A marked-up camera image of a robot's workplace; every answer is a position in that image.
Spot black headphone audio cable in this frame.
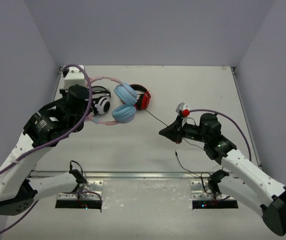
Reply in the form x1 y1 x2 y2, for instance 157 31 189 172
144 107 210 180

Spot black white headphones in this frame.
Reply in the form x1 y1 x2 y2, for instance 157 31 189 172
91 85 111 116

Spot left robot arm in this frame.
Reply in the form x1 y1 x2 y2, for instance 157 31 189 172
0 85 90 216

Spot metal table edge rail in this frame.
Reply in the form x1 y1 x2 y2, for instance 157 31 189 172
30 171 234 180

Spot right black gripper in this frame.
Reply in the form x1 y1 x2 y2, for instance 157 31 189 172
159 116 209 145

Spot red black headphones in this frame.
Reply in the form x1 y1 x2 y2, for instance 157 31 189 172
130 84 151 111

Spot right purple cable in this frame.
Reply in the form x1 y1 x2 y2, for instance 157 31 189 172
189 108 253 163

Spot pink blue cat-ear headphones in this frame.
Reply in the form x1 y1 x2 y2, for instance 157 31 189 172
84 76 138 126

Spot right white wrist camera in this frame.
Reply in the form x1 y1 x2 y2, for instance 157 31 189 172
174 101 191 126

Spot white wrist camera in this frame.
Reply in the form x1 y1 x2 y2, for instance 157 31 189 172
174 101 191 126
62 67 86 90

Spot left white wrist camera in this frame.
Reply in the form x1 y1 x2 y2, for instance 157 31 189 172
62 67 86 90

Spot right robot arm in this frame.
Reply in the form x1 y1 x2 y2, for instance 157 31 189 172
159 113 286 236

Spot right metal mounting bracket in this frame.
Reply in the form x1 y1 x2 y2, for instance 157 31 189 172
190 179 214 201

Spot metal mounting bracket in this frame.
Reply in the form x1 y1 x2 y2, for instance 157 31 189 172
56 179 104 201
190 179 214 201

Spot left metal mounting bracket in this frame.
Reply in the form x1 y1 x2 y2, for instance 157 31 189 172
56 179 104 201

